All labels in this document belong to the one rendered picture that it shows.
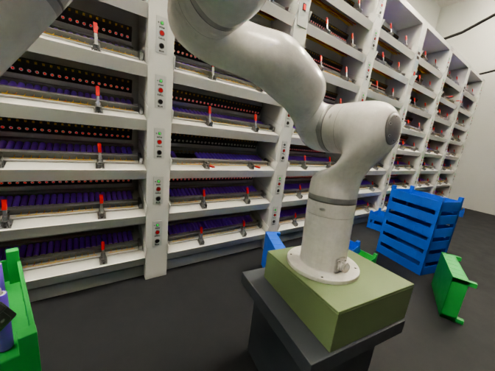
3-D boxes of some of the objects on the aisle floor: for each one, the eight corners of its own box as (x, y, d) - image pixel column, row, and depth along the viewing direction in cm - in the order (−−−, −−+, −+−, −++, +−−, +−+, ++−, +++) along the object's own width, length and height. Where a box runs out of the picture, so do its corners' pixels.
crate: (275, 302, 99) (281, 261, 95) (261, 264, 128) (265, 230, 123) (292, 302, 100) (300, 261, 96) (275, 264, 129) (279, 231, 125)
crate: (439, 316, 102) (452, 276, 97) (431, 283, 127) (441, 251, 122) (462, 325, 98) (478, 284, 93) (449, 290, 123) (461, 256, 118)
